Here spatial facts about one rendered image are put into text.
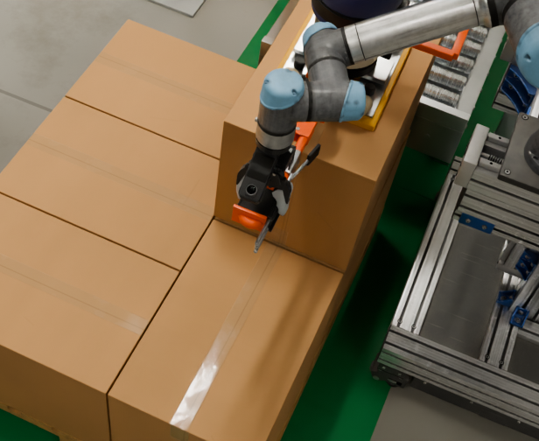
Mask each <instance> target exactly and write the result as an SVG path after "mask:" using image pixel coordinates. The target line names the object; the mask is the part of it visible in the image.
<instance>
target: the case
mask: <svg viewBox="0 0 539 441"><path fill-rule="evenodd" d="M311 9H312V0H299V2H298V3H297V6H296V7H295V9H294V10H293V12H292V13H291V14H290V16H289V18H288V19H287V21H286V23H285V24H284V26H283V28H282V30H281V31H280V32H279V33H278V35H277V37H276V39H275V40H274V42H273V43H272V45H271V47H270V48H269V50H268V51H267V53H266V54H265V56H264V57H263V59H262V61H261V63H260V64H259V66H258V67H257V69H256V70H255V72H254V73H253V75H252V77H251V78H250V80H249V81H248V84H247V85H246V87H245V88H244V89H243V90H242V92H241V94H240V96H239V97H238V99H237V101H236V102H235V104H234V106H233V107H232V108H231V110H230V111H229V113H228V114H227V117H226V118H225V120H224V123H223V131H222V139H221V148H220V163H219V172H218V180H217V189H216V197H215V205H214V214H213V215H214V216H216V217H218V218H220V219H223V220H224V221H228V222H230V223H233V224H235V225H237V226H239V227H241V228H245V229H247V230H249V231H251V232H254V233H256V234H260V233H261V232H260V231H258V230H255V229H249V228H246V227H244V226H243V225H242V224H241V223H238V222H236V221H233V220H232V213H233V206H234V204H236V205H237V204H238V202H239V201H240V199H238V196H237V192H236V180H237V174H238V172H239V170H240V169H241V168H242V166H243V165H245V164H246V163H248V162H249V160H251V159H252V157H253V154H254V152H255V150H256V146H257V145H256V126H257V122H255V118H256V117H258V110H259V104H260V93H261V90H262V86H263V81H264V78H265V77H266V75H267V74H268V73H269V72H271V71H273V70H275V69H277V68H278V66H279V64H280V63H281V61H282V59H283V57H284V55H285V54H286V52H287V51H288V49H289V47H290V45H291V43H292V41H293V40H294V38H295V37H296V35H297V34H298V31H299V29H300V28H301V26H302V24H303V23H304V21H305V19H306V18H307V16H308V14H309V12H310V11H311ZM435 58H436V56H434V55H431V54H429V53H427V52H422V51H419V50H417V49H415V48H412V47H411V49H410V51H409V55H408V57H407V59H406V60H405V62H404V65H403V67H402V70H401V72H400V74H399V76H398V78H397V80H396V82H395V85H394V87H393V89H392V92H391V94H390V96H389V98H388V101H387V103H386V105H385V107H384V109H383V111H382V113H381V116H380V118H379V121H378V123H377V124H376V126H375V129H374V131H370V130H368V129H363V128H362V127H359V126H356V125H354V124H351V123H350V122H325V123H322V122H318V123H317V125H316V127H315V129H314V132H313V134H312V136H311V139H310V141H309V143H308V144H307V145H306V146H305V148H304V150H303V152H302V154H301V156H300V159H299V164H298V166H297V169H298V168H299V167H300V165H301V164H302V163H303V162H304V161H305V160H306V159H307V156H308V154H309V153H310V152H311V151H312V150H313V149H314V148H315V147H316V145H317V144H320V145H321V146H320V151H319V154H318V155H317V156H316V158H315V159H314V160H313V161H312V162H311V163H310V164H309V165H308V166H307V165H306V166H305V167H304V168H303V169H302V170H301V172H300V173H299V174H298V175H297V176H296V177H295V178H294V179H293V180H291V181H290V182H292V184H293V190H292V193H291V196H290V204H289V207H288V210H287V212H286V214H285V215H284V216H282V215H281V214H280V215H279V217H278V219H277V221H276V224H275V226H274V227H273V229H272V231H271V232H269V231H268V232H267V234H266V235H265V237H266V238H269V239H271V240H273V241H275V242H279V243H281V244H283V245H285V246H287V247H290V248H292V249H295V250H297V251H300V252H302V253H305V254H307V255H308V256H312V257H315V258H317V259H319V260H321V261H323V262H326V263H329V264H331V265H333V266H336V267H338V268H341V269H343V270H346V269H347V267H348V264H349V263H350V261H351V259H352V256H353V254H354V251H355V249H356V247H357V245H358V243H359V240H360V238H361V236H362V234H363V231H364V229H365V227H366V225H367V223H368V220H369V218H370V215H371V213H372V212H373V210H374V207H375V204H376V202H377V200H378V198H379V196H380V194H381V192H382V188H383V187H384V185H385V182H386V180H387V178H388V176H389V173H390V171H391V169H392V166H393V164H394V162H395V161H396V157H397V155H398V153H399V151H400V149H401V147H402V145H403V141H404V139H405V137H406V136H407V133H408V131H409V129H410V125H411V124H412V121H413V118H414V115H415V113H416V111H417V106H418V104H419V102H420V99H421V96H422V94H423V91H424V87H425V85H426V82H427V80H428V77H429V75H430V72H431V68H432V66H433V63H434V60H435ZM297 169H296V170H297Z"/></svg>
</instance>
